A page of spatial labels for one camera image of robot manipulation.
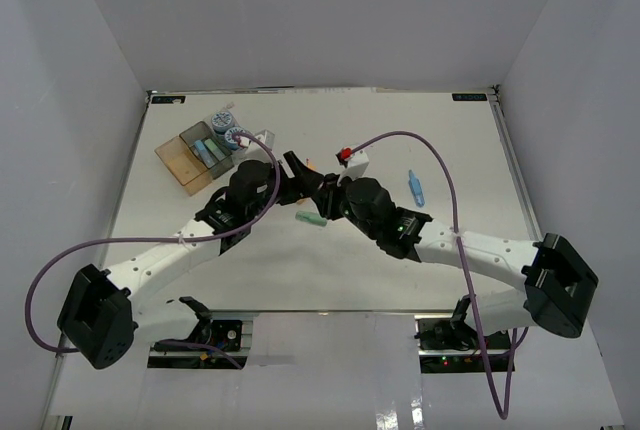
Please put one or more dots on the blue lidded jar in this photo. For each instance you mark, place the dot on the blue lidded jar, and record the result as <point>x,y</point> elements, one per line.
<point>235,139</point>
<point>222,121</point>

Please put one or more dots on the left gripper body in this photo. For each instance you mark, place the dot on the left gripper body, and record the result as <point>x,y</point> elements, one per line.
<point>258,207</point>

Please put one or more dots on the blue transparent highlighter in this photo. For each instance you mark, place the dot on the blue transparent highlighter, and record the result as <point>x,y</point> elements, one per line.
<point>416,189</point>

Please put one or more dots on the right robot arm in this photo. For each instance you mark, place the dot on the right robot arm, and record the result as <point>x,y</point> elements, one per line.
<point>549,284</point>

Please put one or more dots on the clear transparent tray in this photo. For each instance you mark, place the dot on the clear transparent tray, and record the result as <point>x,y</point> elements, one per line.
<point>244,154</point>

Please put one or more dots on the orange transparent tray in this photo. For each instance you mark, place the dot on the orange transparent tray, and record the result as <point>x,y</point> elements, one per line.
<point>191,174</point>

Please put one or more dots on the green capped highlighter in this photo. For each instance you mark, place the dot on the green capped highlighter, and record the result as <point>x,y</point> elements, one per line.
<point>215,150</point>

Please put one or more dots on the green transparent highlighter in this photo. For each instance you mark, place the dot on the green transparent highlighter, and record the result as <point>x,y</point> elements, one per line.
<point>311,218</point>

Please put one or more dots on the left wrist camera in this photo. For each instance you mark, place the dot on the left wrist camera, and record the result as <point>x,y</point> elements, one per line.
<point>262,139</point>

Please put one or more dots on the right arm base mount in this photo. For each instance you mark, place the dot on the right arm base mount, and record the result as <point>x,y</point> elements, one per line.
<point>447,334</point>

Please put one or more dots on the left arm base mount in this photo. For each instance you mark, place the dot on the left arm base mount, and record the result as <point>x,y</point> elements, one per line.
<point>213,336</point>

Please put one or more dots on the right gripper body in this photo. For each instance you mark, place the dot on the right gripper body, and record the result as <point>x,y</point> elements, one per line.
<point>346,212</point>

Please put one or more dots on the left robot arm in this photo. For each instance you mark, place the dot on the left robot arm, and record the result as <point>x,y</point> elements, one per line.
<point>105,311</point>

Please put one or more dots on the grey transparent tray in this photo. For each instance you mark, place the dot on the grey transparent tray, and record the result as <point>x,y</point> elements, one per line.
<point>201,131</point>

